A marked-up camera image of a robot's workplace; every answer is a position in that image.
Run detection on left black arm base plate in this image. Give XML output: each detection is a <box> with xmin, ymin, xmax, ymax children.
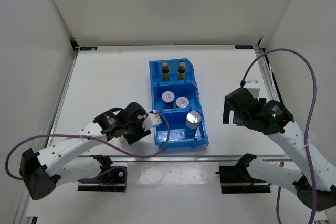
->
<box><xmin>77</xmin><ymin>166</ymin><xmax>128</xmax><ymax>193</ymax></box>

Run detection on brown bottle yellow label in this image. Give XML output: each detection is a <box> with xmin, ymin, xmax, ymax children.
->
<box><xmin>177</xmin><ymin>62</ymin><xmax>185</xmax><ymax>81</ymax></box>
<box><xmin>161</xmin><ymin>62</ymin><xmax>170</xmax><ymax>81</ymax></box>

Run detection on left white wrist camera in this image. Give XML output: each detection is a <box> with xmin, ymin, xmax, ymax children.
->
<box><xmin>142</xmin><ymin>110</ymin><xmax>162</xmax><ymax>131</ymax></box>

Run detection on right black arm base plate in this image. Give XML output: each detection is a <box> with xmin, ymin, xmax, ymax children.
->
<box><xmin>216</xmin><ymin>166</ymin><xmax>271</xmax><ymax>194</ymax></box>

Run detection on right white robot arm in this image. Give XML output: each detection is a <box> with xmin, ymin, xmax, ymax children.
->
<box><xmin>223</xmin><ymin>88</ymin><xmax>335</xmax><ymax>211</ymax></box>

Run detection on right blue corner label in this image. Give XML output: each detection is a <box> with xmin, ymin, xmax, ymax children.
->
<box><xmin>235</xmin><ymin>45</ymin><xmax>254</xmax><ymax>50</ymax></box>

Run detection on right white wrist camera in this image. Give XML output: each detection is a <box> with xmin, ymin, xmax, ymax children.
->
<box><xmin>244</xmin><ymin>80</ymin><xmax>260</xmax><ymax>99</ymax></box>

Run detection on purple cable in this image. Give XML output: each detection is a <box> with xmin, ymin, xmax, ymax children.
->
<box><xmin>240</xmin><ymin>48</ymin><xmax>317</xmax><ymax>224</ymax></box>
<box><xmin>5</xmin><ymin>111</ymin><xmax>171</xmax><ymax>192</ymax></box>

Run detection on silver-lid white jar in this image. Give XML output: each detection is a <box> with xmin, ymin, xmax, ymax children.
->
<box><xmin>118</xmin><ymin>136</ymin><xmax>128</xmax><ymax>144</ymax></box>
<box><xmin>184</xmin><ymin>111</ymin><xmax>201</xmax><ymax>138</ymax></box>

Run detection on left blue corner label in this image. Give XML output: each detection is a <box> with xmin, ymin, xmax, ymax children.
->
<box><xmin>79</xmin><ymin>47</ymin><xmax>98</xmax><ymax>51</ymax></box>

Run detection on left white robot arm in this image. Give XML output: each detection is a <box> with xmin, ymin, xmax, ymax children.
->
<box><xmin>19</xmin><ymin>102</ymin><xmax>162</xmax><ymax>200</ymax></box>

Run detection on blue three-compartment plastic bin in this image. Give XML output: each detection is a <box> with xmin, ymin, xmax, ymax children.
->
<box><xmin>149</xmin><ymin>58</ymin><xmax>209</xmax><ymax>150</ymax></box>

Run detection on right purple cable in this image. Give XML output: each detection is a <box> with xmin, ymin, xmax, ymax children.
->
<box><xmin>240</xmin><ymin>48</ymin><xmax>317</xmax><ymax>224</ymax></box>

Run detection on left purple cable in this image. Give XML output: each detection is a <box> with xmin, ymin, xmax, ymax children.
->
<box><xmin>5</xmin><ymin>111</ymin><xmax>171</xmax><ymax>192</ymax></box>

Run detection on blue corner label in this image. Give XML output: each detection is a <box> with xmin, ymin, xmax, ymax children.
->
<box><xmin>79</xmin><ymin>47</ymin><xmax>98</xmax><ymax>51</ymax></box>
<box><xmin>235</xmin><ymin>45</ymin><xmax>254</xmax><ymax>50</ymax></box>

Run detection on red-label lid jar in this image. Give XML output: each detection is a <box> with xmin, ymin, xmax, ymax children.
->
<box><xmin>175</xmin><ymin>96</ymin><xmax>190</xmax><ymax>109</ymax></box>
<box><xmin>162</xmin><ymin>91</ymin><xmax>175</xmax><ymax>109</ymax></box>

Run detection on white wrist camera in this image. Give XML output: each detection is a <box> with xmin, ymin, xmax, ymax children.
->
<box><xmin>244</xmin><ymin>80</ymin><xmax>260</xmax><ymax>99</ymax></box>
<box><xmin>142</xmin><ymin>110</ymin><xmax>162</xmax><ymax>131</ymax></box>

